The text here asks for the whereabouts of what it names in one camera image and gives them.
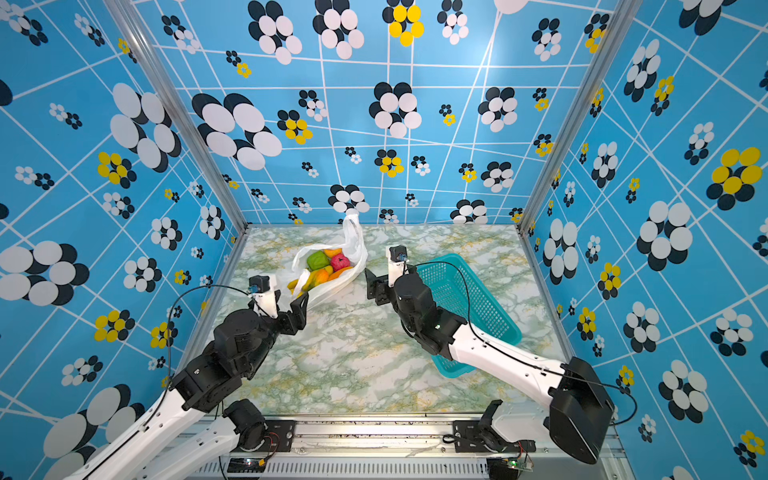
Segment teal plastic basket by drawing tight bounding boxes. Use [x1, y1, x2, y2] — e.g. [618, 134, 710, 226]
[416, 254, 522, 346]

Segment white plastic bag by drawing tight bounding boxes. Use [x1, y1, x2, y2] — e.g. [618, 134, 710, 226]
[287, 213, 368, 307]

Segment green orange papaya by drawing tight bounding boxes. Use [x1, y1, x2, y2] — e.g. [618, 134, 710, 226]
[309, 266, 334, 288]

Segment orange yellow mango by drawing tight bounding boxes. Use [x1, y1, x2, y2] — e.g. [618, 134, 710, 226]
[328, 266, 354, 281]

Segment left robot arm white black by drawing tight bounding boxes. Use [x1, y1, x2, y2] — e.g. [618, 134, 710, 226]
[69, 290, 309, 479]

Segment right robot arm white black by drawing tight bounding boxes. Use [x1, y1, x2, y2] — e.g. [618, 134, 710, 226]
[364, 267, 615, 464]

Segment pink fruit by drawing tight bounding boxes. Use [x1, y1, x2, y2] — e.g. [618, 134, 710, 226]
[330, 253, 351, 272]

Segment green fruit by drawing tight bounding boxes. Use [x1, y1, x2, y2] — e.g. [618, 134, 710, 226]
[306, 250, 331, 271]

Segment yellow banana bunch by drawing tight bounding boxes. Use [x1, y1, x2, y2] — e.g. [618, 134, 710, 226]
[287, 269, 312, 296]

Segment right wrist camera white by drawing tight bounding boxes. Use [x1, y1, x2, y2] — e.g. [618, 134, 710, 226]
[387, 245, 408, 287]

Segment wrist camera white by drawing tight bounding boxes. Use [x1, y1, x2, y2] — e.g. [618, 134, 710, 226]
[249, 274, 279, 319]
[387, 245, 408, 287]

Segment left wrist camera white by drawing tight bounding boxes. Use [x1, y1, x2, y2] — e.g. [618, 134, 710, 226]
[249, 274, 279, 319]

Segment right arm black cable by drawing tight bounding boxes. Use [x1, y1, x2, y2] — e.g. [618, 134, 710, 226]
[404, 259, 638, 427]

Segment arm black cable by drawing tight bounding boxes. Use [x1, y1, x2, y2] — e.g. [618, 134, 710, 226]
[404, 259, 638, 427]
[161, 284, 256, 409]

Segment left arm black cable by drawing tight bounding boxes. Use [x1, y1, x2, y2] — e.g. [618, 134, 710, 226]
[161, 284, 256, 409]

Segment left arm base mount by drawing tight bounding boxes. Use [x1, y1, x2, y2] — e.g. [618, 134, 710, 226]
[224, 400, 297, 453]

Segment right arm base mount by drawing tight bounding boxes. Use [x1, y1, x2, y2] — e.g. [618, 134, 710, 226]
[442, 400, 537, 455]

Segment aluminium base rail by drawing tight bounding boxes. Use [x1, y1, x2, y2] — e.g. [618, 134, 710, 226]
[191, 414, 636, 479]

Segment left aluminium corner post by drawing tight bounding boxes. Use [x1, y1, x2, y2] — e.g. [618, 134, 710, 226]
[104, 1, 248, 235]

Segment aluminium corner post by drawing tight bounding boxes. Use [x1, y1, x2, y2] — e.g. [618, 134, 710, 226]
[104, 1, 248, 235]
[520, 0, 642, 234]

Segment right aluminium corner post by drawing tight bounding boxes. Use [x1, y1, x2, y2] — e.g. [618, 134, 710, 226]
[520, 0, 642, 234]

